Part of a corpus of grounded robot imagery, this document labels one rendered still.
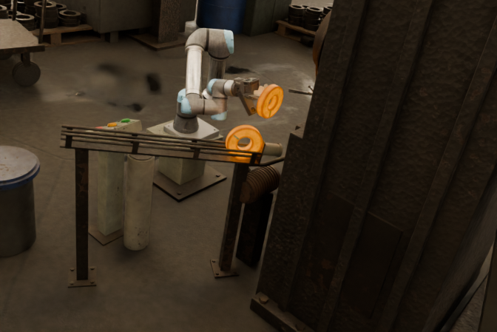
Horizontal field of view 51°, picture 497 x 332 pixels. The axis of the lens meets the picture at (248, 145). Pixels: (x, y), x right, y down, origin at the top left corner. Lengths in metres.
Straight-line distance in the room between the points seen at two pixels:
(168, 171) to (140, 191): 0.71
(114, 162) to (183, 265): 0.60
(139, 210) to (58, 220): 0.52
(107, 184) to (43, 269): 0.47
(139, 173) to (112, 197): 0.28
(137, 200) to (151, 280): 0.37
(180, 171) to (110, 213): 0.57
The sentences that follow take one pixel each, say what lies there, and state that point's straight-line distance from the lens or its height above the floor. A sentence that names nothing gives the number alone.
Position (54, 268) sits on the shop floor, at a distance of 2.58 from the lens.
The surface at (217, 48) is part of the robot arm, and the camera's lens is 2.67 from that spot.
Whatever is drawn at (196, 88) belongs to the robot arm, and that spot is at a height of 0.76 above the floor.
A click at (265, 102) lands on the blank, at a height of 0.84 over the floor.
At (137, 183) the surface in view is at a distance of 2.41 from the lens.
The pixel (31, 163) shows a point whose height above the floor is 0.43.
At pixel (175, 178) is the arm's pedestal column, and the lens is 3.09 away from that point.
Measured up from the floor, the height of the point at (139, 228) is 0.14.
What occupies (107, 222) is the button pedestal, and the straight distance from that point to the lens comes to 2.67.
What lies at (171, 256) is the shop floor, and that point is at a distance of 2.63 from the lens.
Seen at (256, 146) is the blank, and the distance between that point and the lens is 2.19.
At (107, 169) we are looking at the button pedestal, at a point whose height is 0.40.
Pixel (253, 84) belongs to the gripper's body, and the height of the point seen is 0.87.
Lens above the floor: 1.74
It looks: 29 degrees down
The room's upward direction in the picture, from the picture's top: 10 degrees clockwise
